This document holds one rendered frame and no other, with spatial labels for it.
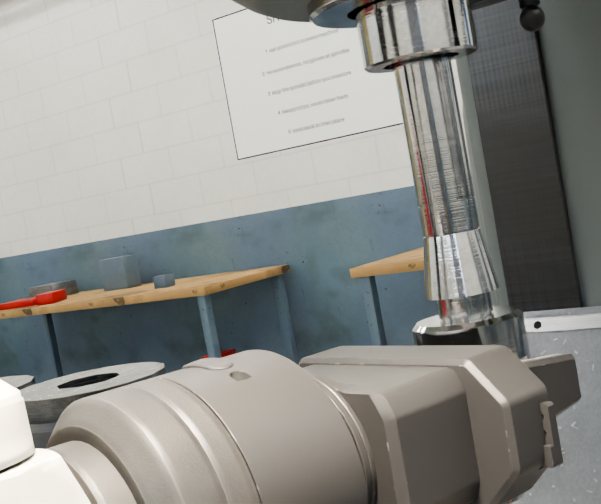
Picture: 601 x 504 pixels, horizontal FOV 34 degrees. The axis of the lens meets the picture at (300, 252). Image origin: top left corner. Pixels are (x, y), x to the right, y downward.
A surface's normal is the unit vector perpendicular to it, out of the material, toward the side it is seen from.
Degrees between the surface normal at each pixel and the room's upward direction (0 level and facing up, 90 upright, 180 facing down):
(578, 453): 63
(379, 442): 90
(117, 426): 50
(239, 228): 90
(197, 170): 90
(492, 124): 90
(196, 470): 59
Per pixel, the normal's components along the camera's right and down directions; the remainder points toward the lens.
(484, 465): -0.74, 0.16
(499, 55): -0.58, 0.15
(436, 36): 0.20, 0.02
